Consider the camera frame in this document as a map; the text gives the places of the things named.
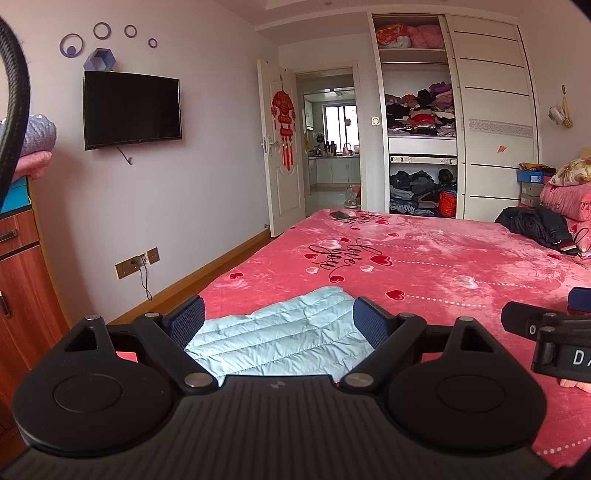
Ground red patterned folded bedding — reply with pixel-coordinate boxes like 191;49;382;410
375;24;411;49

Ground light blue down jacket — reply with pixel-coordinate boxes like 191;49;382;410
185;285;375;386

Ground floral pillow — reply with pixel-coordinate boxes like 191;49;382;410
547;157;591;188

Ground pink folded bedding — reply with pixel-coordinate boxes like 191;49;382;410
406;24;445;49

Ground pink heart printed blanket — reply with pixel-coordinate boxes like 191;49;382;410
108;209;591;472

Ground grey shoe box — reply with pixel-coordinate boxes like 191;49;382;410
519;182;548;208

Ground black charger cable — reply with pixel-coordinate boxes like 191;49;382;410
136;258;153;302

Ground pile of dark clothes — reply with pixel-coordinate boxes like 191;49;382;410
389;168;458;217

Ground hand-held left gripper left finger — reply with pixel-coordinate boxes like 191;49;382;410
62;295;219;395

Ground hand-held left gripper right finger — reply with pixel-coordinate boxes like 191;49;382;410
339;296;502;393

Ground big purple ring with dot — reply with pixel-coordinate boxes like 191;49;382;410
59;33;83;58

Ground pile of colourful folded clothes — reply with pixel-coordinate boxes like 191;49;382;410
385;82;457;138

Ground bronze wall socket plate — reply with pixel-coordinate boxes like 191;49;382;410
115;247;160;280

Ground kitchen window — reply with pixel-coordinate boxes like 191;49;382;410
323;105;358;155

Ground white room door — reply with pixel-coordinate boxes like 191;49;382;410
256;59;306;238

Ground black braided hose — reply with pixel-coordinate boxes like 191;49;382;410
0;16;31;213

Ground black wall television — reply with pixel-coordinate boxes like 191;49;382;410
83;71;182;151

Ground purple dotted folded cloth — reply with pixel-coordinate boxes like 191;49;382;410
0;113;57;160

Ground red knot hanging ornament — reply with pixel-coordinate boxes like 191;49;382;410
270;90;296;171

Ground pink folded quilt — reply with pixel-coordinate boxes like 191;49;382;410
539;182;591;257

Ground purple hexagon wall shelf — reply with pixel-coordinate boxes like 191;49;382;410
83;48;116;72

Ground black jacket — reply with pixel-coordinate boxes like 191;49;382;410
495;205;580;256

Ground pink folded cloth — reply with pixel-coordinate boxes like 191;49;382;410
13;151;54;181

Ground brown wooden dresser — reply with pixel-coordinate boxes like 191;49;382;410
0;182;70;435

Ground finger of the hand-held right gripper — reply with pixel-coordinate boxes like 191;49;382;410
501;301;591;342
569;287;591;315

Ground blue storage box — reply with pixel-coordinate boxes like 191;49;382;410
0;178;32;214

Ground white kitchen cabinets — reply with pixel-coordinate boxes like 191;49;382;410
308;156;362;186

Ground white sliding door wardrobe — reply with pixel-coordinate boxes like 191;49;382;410
367;10;541;222

